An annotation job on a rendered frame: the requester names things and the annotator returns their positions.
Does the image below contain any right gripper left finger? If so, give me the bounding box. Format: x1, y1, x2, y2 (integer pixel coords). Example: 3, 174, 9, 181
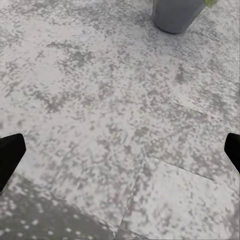
0, 133, 26, 193

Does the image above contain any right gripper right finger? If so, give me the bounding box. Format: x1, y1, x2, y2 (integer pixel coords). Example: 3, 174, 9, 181
224, 132, 240, 173

